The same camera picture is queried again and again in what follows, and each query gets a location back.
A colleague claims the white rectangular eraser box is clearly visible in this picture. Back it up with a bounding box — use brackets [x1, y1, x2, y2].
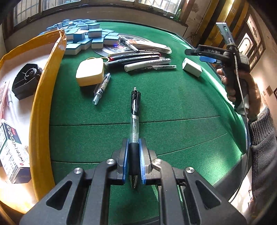
[182, 58, 202, 77]

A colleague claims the black clear gel pen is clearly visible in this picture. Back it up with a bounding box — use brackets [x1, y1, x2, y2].
[128, 87, 141, 188]

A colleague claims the cream yellow rectangular case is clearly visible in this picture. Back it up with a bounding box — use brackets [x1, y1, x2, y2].
[76, 58, 104, 87]

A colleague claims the black plastic fan-shaped part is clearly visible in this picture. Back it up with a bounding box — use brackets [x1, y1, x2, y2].
[12, 63, 43, 100]

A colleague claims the white printed ointment tube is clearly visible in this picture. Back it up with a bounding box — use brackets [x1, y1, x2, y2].
[0, 81, 9, 119]

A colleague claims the grey knit sleeve forearm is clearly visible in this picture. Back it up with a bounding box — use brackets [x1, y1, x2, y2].
[246, 106, 277, 212]

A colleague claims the person's right hand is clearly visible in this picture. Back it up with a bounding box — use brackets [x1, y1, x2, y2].
[216, 68, 264, 122]

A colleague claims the stained glass cabinet door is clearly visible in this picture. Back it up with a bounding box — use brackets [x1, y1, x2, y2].
[236, 14, 265, 70]

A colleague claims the clear thin pen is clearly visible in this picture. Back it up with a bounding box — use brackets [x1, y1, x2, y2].
[135, 65, 177, 71]

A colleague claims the black marker red cap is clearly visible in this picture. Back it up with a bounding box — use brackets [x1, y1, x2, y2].
[108, 52, 161, 61]

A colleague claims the white toothpaste box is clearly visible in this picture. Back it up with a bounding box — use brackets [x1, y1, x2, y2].
[129, 41, 172, 54]

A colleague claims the clear blue ink pen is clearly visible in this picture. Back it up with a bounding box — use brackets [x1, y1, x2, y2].
[92, 73, 111, 105]

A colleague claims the white paint marker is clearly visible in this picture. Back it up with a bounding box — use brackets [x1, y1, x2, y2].
[124, 58, 171, 72]

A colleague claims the round table centre console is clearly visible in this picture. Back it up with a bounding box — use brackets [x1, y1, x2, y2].
[94, 34, 151, 57]

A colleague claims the silver black pen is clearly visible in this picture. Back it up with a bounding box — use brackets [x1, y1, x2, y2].
[119, 36, 139, 53]

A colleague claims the black marker grey cap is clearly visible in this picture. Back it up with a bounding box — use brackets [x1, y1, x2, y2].
[104, 55, 160, 68]

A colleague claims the white green medicine box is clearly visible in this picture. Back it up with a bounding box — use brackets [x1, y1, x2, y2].
[1, 119, 31, 184]

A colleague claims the pile of blue mahjong tiles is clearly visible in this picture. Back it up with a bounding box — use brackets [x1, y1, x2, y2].
[40, 19, 120, 55]

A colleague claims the yellow cardboard tray box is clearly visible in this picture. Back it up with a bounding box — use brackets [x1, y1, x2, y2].
[1, 30, 67, 214]

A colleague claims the barred window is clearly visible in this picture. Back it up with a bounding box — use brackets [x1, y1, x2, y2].
[13, 0, 185, 26]

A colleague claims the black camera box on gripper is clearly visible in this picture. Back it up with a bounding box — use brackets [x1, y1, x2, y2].
[216, 22, 235, 46]

